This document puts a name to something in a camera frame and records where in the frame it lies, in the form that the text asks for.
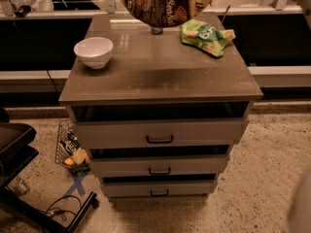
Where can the small white cup on floor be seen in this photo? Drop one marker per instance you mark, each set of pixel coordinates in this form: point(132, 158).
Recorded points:
point(20, 186)

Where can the wire basket with snacks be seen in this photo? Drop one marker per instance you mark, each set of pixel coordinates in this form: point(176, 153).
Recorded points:
point(66, 145)

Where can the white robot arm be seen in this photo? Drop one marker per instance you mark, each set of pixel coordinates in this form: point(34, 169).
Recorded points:
point(299, 218)

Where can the black cart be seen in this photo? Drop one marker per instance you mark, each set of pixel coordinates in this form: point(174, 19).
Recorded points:
point(15, 155)

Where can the brown chip bag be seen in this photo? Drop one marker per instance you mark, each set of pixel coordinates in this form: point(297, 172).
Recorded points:
point(165, 13)

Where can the bottom grey drawer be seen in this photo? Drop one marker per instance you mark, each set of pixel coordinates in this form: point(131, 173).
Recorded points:
point(161, 189)

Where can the top grey drawer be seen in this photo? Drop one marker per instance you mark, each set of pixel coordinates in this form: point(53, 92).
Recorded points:
point(160, 133)

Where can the grey drawer cabinet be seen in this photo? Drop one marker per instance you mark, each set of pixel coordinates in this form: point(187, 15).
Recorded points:
point(157, 77)

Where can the grey drawer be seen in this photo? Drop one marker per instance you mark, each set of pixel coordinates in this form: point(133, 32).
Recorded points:
point(158, 166)
point(160, 133)
point(161, 189)

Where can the tall drink can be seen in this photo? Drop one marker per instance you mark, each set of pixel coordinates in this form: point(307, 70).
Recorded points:
point(156, 30)

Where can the white bowl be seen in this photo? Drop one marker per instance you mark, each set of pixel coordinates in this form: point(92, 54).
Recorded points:
point(94, 52)

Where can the middle grey drawer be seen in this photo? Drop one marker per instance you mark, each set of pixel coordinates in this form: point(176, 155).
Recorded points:
point(158, 166)

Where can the green chip bag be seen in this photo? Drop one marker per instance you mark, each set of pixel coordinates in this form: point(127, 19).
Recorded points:
point(206, 37)

